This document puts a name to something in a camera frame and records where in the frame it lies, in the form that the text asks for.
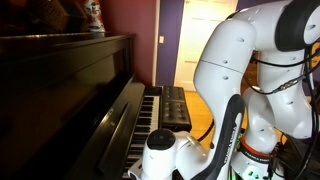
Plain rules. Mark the colourful figurine on piano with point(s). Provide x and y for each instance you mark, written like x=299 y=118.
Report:
x=93 y=12

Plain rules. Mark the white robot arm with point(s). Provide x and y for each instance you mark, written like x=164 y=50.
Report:
x=250 y=76

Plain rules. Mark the white wall light switch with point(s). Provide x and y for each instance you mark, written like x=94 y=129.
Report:
x=161 y=39

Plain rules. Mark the black tufted piano bench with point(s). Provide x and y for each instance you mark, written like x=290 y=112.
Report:
x=175 y=114

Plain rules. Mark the brown woven basket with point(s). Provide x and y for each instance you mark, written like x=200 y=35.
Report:
x=50 y=12

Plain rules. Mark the white panel door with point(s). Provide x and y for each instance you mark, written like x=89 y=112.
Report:
x=200 y=17

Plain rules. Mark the black upright piano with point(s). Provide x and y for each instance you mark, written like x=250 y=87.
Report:
x=71 y=107

